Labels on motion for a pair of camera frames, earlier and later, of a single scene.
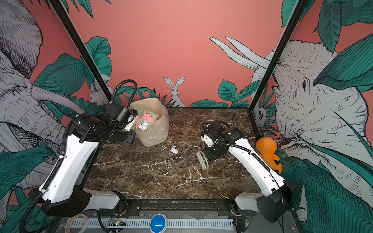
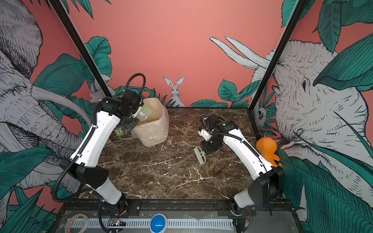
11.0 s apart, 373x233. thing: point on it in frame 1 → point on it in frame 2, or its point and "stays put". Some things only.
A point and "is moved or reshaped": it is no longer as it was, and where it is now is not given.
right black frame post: [299, 8] stays put
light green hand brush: [202, 159] is moved or reshaped
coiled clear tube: [67, 229] stays put
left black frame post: [82, 49] stays put
